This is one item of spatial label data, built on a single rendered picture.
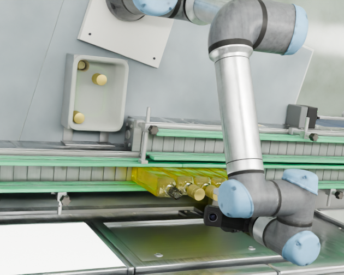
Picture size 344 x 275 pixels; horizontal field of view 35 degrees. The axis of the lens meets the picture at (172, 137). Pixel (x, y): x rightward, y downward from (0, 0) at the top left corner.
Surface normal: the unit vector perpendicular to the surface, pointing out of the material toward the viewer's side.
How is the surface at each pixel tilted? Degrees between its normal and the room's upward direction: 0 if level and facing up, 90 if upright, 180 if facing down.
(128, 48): 0
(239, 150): 52
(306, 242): 1
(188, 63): 0
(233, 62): 37
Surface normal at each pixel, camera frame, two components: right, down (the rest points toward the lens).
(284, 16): 0.45, -0.21
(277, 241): -0.89, -0.03
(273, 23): 0.45, 0.09
